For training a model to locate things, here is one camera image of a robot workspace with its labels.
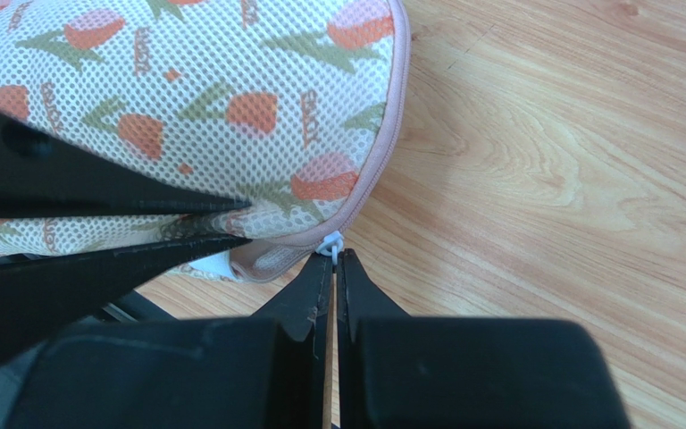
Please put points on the floral mesh laundry bag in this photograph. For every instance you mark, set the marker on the floral mesh laundry bag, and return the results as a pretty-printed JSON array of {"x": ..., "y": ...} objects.
[{"x": 294, "y": 106}]

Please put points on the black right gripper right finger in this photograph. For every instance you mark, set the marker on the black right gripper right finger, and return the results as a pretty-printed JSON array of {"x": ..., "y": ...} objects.
[{"x": 404, "y": 371}]

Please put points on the white zipper pull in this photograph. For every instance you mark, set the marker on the white zipper pull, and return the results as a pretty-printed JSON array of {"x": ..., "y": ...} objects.
[{"x": 331, "y": 246}]

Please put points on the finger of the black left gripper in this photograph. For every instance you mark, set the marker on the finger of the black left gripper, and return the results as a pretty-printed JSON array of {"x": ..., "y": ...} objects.
[
  {"x": 42, "y": 176},
  {"x": 39, "y": 297}
]

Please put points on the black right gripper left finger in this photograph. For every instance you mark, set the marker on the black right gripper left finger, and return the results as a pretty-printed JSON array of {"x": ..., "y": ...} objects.
[{"x": 265, "y": 370}]

